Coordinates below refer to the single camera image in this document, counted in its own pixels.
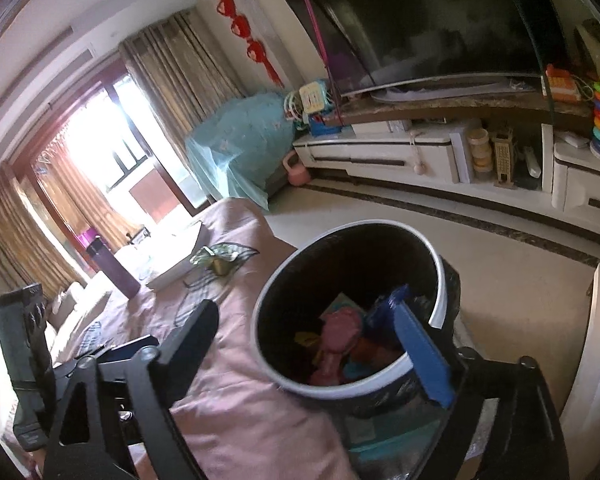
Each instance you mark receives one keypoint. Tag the green snack bag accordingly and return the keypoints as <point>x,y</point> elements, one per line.
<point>217,262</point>

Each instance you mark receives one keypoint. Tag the red knot wall decoration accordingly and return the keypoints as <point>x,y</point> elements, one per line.
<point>240,25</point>

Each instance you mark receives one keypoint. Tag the purple plastic container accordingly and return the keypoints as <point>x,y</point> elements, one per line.
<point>87,239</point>

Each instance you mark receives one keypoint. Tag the colourful activity toy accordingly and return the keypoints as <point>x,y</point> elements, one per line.
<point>312,105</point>

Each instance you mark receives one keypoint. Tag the stacked yellow jars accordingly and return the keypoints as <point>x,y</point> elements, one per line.
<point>479,152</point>

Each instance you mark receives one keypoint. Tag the pink hanging pendant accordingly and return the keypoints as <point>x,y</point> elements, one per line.
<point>419,167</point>

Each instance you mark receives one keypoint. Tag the teal furniture cover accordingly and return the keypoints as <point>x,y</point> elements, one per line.
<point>240,150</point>

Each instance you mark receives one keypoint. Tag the white-rimmed bin with black bag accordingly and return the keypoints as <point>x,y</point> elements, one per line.
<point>330,260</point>

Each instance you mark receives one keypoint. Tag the yellow wrapper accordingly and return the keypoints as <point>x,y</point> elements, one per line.
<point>307,339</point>

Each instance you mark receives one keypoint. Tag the plaid cloth bag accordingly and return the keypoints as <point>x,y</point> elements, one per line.
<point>247,252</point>

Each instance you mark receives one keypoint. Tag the white television cabinet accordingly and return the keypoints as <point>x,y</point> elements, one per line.
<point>370,155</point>

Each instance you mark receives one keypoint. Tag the pink kettlebell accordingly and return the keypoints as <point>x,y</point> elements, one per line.
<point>297,172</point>

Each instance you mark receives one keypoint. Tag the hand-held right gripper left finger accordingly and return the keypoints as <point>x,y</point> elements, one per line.
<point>190,355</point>

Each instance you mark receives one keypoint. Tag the thick illustrated book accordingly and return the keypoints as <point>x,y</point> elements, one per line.
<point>175,265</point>

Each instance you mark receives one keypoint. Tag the purple thermos bottle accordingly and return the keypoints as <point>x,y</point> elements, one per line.
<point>117,270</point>

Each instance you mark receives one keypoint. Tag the orange toy telephone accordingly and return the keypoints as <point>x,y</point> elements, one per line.
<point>562,85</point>

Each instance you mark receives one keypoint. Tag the light sofa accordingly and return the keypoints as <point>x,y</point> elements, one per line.
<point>75,310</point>

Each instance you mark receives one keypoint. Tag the red-brown balcony panel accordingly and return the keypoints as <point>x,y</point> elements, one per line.
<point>152,197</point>

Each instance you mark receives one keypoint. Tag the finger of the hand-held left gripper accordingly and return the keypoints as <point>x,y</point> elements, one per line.
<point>130,347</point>
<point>95,351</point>

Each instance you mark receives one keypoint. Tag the black television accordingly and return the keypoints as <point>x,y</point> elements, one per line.
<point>430,20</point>

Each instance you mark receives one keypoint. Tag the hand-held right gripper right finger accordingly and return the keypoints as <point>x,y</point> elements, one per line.
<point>425,360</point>

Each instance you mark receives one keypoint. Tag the sheer balcony curtain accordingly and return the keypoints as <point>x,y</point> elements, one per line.
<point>80,190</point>

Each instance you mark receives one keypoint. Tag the white remote control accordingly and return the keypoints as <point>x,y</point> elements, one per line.
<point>532,162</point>

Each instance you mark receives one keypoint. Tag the beige patterned curtain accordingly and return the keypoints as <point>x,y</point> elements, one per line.
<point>25,235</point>
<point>180,65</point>

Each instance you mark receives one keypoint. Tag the wooden lattice box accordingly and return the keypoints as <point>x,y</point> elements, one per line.
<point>504,160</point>

